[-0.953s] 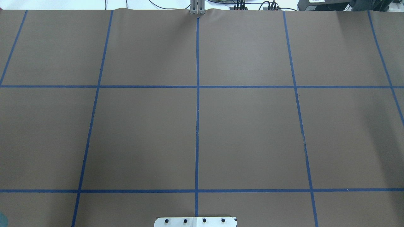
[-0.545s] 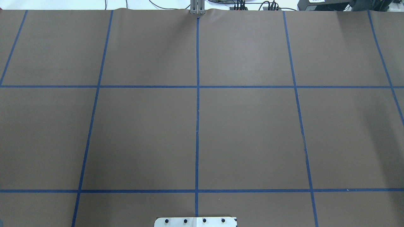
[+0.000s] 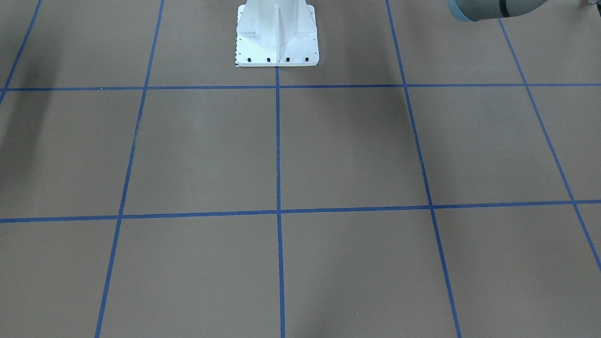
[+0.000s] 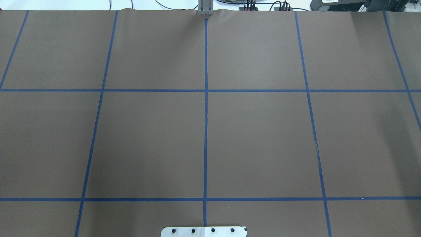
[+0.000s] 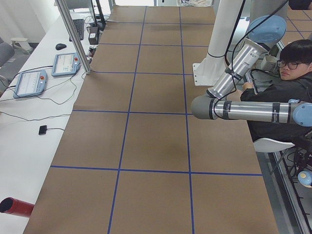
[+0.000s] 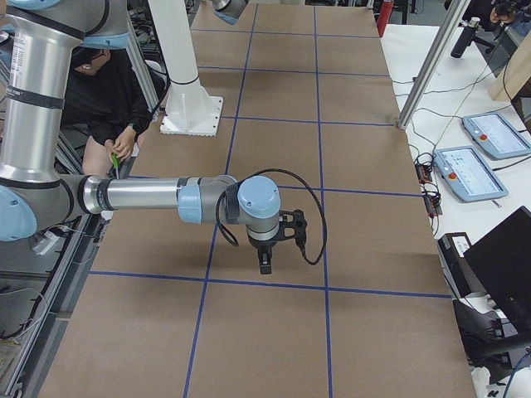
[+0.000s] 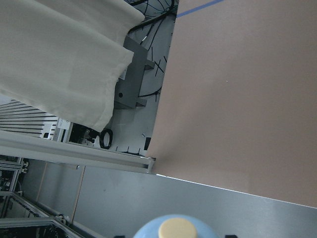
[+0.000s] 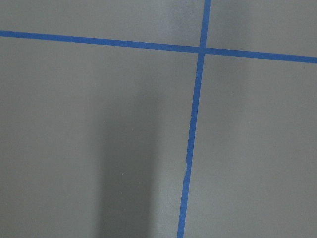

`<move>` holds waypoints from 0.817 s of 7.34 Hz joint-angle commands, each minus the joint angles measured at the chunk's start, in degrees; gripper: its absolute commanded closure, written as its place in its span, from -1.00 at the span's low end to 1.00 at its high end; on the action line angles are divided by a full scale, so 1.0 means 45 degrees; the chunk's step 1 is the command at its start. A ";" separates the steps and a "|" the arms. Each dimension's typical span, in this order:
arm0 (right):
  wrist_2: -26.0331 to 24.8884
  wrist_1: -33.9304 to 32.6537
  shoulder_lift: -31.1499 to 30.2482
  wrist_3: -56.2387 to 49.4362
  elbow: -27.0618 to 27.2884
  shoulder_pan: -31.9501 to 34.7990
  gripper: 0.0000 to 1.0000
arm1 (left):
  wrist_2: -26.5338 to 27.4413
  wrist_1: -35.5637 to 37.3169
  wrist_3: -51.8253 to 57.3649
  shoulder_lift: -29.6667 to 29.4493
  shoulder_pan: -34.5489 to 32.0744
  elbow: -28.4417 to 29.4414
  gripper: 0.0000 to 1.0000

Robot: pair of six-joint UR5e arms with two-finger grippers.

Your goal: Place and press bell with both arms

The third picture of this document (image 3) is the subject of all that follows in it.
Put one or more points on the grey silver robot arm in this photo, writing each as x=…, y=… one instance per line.
x=480, y=10

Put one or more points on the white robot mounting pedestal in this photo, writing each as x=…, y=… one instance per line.
x=276, y=33

